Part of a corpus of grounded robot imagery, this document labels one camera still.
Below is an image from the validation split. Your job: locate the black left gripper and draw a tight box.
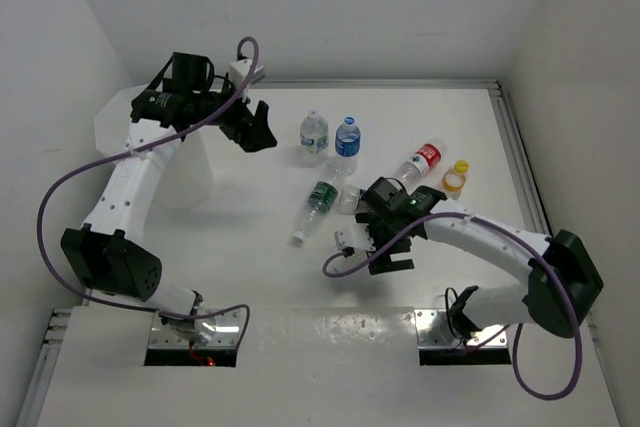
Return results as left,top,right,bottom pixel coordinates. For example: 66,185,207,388
190,74,275,152

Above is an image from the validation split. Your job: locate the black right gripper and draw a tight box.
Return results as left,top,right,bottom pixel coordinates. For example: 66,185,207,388
355,212,413,274

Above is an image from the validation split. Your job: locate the green label clear bottle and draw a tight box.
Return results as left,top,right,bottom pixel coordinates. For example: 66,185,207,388
292,177,340,245

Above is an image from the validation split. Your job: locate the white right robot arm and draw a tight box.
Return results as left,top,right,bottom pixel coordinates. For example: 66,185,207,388
355,177,604,339

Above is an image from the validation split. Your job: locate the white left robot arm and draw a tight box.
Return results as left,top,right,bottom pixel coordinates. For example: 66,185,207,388
61,53,277,345

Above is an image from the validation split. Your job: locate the translucent white plastic bin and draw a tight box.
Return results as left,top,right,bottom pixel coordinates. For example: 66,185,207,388
93,87,215,212

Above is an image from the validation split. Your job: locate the clear bottle white label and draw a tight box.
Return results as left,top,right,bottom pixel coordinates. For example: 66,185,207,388
299,109,329,167

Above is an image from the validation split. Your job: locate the blue label Pocari bottle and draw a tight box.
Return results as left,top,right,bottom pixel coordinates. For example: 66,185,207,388
330,116,361,177

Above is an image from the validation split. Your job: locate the red label clear bottle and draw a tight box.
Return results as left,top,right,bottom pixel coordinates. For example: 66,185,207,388
387,138,447,191

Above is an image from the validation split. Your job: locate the yellow cap small bottle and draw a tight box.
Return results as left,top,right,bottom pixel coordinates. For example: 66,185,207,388
441,159,469,200

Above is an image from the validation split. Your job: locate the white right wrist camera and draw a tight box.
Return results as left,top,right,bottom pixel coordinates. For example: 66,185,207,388
334,224,376,254

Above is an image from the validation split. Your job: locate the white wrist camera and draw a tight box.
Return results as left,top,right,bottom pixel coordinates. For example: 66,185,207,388
228,58,265,90
334,224,376,254

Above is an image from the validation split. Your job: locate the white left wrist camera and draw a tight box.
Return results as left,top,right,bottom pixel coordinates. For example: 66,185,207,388
228,58,265,90

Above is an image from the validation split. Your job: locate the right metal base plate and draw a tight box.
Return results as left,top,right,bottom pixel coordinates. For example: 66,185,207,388
414,308,508,350

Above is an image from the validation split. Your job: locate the metal base plate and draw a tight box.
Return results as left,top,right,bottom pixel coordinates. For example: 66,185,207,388
148,309,246,350
414,308,508,350

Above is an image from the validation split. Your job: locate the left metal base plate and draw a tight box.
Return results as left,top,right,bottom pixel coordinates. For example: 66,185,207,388
148,309,246,350

